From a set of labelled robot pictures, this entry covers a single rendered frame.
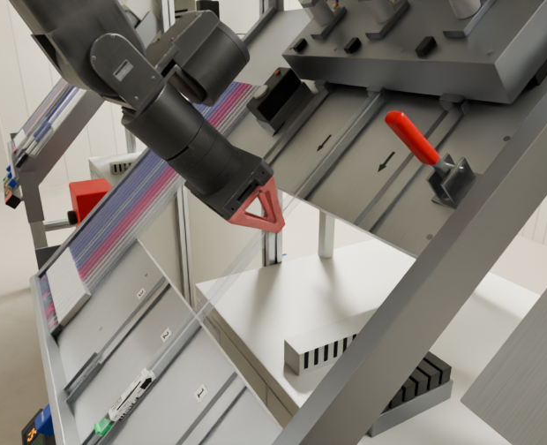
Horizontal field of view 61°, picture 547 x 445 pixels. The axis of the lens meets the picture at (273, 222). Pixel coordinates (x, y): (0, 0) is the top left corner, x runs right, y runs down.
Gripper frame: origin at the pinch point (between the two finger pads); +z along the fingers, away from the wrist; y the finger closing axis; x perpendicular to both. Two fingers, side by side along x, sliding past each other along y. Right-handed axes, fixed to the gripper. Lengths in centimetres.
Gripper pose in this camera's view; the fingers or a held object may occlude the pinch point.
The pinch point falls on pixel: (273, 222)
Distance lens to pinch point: 52.7
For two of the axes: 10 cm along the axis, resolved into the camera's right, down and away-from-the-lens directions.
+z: 6.0, 5.6, 5.8
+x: -6.3, 7.7, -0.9
